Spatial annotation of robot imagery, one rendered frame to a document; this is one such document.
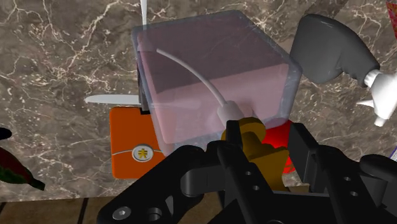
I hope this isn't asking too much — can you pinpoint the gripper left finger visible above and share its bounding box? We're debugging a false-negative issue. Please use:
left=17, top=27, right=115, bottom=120
left=96, top=120, right=274, bottom=224

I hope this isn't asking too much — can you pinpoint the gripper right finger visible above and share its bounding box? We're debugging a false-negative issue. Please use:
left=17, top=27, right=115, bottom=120
left=289, top=122, right=397, bottom=224

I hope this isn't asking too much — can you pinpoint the orange pocket knife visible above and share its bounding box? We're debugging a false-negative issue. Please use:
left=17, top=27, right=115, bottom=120
left=84, top=0, right=167, bottom=180

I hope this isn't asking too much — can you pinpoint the red round object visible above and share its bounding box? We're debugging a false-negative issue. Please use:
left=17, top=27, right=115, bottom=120
left=261, top=120, right=294, bottom=175

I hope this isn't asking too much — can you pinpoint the clear pink soap dispenser bottle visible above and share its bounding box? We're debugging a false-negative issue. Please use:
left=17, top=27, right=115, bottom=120
left=131, top=10, right=303, bottom=192

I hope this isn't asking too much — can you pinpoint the grey spray bottle white trigger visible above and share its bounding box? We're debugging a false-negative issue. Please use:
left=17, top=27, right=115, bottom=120
left=289, top=13, right=397, bottom=128

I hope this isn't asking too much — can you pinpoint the pink red patterned object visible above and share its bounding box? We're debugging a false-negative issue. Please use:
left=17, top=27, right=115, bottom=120
left=386, top=1, right=397, bottom=39

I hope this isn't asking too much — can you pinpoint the dark red green object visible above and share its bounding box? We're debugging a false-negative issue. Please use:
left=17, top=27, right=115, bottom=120
left=0, top=145, right=46, bottom=192

